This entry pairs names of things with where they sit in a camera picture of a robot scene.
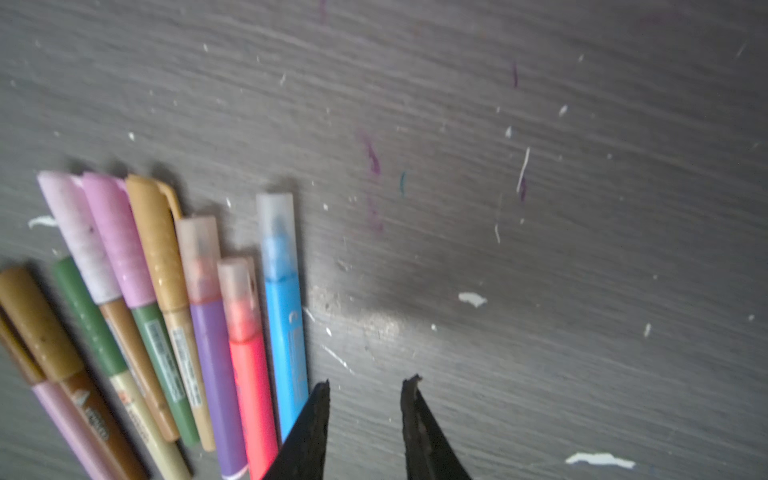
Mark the gold cap beige marker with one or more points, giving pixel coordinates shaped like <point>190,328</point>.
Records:
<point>155,207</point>

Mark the light pink cap brown marker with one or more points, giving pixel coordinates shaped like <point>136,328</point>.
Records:
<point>67,202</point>

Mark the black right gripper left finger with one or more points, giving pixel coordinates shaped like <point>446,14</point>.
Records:
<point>303,453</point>

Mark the pink red highlighter pen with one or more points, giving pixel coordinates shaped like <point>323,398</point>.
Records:
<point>247,345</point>

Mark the purple highlighter pen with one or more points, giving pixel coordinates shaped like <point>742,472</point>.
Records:
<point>199,248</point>

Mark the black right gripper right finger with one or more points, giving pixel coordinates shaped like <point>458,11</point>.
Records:
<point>428,453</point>

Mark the blue highlighter pen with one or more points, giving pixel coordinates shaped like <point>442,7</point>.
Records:
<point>279,261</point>

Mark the green cap cream marker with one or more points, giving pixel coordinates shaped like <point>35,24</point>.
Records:
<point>165,455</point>

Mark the pink cap green marker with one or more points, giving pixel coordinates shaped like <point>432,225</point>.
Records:
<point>109,204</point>

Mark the gold cap brown marker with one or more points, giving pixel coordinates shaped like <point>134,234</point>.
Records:
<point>44,336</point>

